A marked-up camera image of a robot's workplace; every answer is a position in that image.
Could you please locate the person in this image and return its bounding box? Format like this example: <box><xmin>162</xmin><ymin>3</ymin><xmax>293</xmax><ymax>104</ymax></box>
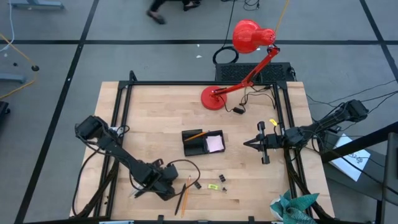
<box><xmin>146</xmin><ymin>0</ymin><xmax>201</xmax><ymax>26</ymax></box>

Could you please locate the yellow floor cable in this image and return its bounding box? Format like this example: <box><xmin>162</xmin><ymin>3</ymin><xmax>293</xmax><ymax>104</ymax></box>
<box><xmin>0</xmin><ymin>32</ymin><xmax>40</xmax><ymax>101</ymax></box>

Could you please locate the black metal stand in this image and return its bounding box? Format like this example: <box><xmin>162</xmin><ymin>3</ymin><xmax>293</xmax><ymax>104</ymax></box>
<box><xmin>320</xmin><ymin>121</ymin><xmax>398</xmax><ymax>224</ymax></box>

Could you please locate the yellow hanging cable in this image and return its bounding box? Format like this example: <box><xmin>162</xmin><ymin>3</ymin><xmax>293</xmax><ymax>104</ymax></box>
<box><xmin>274</xmin><ymin>0</ymin><xmax>290</xmax><ymax>32</ymax></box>

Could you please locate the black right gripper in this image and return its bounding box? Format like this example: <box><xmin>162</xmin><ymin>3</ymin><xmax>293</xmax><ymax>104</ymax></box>
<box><xmin>244</xmin><ymin>121</ymin><xmax>286</xmax><ymax>165</ymax></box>

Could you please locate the pink sticky notes pad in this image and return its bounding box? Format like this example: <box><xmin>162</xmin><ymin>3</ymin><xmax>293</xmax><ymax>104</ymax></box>
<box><xmin>205</xmin><ymin>134</ymin><xmax>225</xmax><ymax>154</ymax></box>

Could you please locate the yellow pencil with eraser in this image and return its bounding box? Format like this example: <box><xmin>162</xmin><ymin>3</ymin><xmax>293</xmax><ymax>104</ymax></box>
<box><xmin>180</xmin><ymin>175</ymin><xmax>192</xmax><ymax>218</ymax></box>
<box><xmin>183</xmin><ymin>131</ymin><xmax>210</xmax><ymax>142</ymax></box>

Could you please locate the black metal table frame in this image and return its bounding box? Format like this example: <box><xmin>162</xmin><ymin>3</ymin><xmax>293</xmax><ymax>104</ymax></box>
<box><xmin>70</xmin><ymin>70</ymin><xmax>335</xmax><ymax>224</ymax></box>

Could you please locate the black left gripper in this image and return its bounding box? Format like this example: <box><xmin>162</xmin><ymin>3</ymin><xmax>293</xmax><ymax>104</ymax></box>
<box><xmin>146</xmin><ymin>159</ymin><xmax>180</xmax><ymax>202</ymax></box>

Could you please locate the teal leafy plant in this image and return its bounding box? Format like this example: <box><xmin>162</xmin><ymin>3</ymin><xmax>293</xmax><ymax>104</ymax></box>
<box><xmin>269</xmin><ymin>189</ymin><xmax>320</xmax><ymax>224</ymax></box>

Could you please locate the black computer case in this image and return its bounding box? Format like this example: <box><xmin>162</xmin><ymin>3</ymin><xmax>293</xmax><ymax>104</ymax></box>
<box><xmin>215</xmin><ymin>62</ymin><xmax>295</xmax><ymax>83</ymax></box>

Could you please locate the black mesh desk organizer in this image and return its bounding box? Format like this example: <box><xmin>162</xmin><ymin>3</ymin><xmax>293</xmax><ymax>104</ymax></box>
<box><xmin>181</xmin><ymin>128</ymin><xmax>226</xmax><ymax>157</ymax></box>

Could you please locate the black pen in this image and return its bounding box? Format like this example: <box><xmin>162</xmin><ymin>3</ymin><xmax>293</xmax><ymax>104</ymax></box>
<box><xmin>174</xmin><ymin>183</ymin><xmax>187</xmax><ymax>217</ymax></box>

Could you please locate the grey table foot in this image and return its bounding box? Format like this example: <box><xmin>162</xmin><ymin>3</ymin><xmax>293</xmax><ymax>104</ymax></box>
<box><xmin>9</xmin><ymin>0</ymin><xmax>65</xmax><ymax>10</ymax></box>
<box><xmin>0</xmin><ymin>73</ymin><xmax>26</xmax><ymax>84</ymax></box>

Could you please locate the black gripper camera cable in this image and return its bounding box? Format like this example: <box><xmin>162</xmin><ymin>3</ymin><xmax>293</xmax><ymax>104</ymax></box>
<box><xmin>167</xmin><ymin>159</ymin><xmax>201</xmax><ymax>197</ymax></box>

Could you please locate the black lamp power cable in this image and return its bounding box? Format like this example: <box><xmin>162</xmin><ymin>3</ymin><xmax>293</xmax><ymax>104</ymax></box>
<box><xmin>217</xmin><ymin>84</ymin><xmax>278</xmax><ymax>115</ymax></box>

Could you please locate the white floor cable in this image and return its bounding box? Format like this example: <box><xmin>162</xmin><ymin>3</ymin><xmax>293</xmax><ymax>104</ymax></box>
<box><xmin>0</xmin><ymin>0</ymin><xmax>16</xmax><ymax>53</ymax></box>

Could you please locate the white board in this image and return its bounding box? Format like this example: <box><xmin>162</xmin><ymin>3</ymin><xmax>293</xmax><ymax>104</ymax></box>
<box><xmin>329</xmin><ymin>133</ymin><xmax>372</xmax><ymax>182</ymax></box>

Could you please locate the coiled black floor cable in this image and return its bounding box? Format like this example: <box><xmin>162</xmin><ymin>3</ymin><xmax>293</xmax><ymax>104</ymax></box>
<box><xmin>212</xmin><ymin>0</ymin><xmax>240</xmax><ymax>66</ymax></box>

